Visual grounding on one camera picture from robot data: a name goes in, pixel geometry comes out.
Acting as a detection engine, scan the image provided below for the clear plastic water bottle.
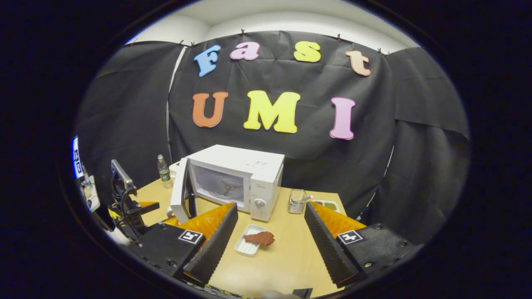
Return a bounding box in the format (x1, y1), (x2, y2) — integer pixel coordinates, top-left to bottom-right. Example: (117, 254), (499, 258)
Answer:
(157, 154), (173, 189)

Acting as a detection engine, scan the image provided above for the blue and white panel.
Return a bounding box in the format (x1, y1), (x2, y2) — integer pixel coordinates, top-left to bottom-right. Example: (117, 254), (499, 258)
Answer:
(72, 136), (86, 180)

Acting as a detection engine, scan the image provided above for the divided dish of beans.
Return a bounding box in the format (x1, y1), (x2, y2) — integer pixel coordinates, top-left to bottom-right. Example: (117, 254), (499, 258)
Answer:
(312, 200), (340, 213)

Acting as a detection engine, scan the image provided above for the red-brown meat piece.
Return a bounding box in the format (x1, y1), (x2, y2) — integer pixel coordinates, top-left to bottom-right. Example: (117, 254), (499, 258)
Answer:
(244, 231), (275, 246)

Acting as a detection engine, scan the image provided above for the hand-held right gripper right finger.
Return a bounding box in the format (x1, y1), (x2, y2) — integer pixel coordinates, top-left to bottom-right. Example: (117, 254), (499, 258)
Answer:
(304, 202), (424, 288)

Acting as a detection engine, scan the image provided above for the clear glass container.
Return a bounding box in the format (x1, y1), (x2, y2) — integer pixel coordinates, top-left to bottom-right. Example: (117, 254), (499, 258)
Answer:
(288, 189), (308, 214)

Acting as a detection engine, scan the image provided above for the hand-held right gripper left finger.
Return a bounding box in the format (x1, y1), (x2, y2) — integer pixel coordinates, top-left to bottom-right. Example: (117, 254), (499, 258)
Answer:
(135, 202), (239, 287)

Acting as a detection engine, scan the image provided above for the white microwave oven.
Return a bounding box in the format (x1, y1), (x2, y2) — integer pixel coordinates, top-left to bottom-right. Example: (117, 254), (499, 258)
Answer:
(170, 145), (285, 225)

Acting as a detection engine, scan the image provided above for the white rectangular plate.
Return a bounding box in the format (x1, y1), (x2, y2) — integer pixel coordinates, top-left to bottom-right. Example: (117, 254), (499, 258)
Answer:
(234, 224), (266, 257)

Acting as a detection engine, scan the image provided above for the black backdrop cloth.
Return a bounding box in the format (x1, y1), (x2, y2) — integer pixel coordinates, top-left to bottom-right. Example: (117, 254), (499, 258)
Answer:
(75, 30), (471, 245)

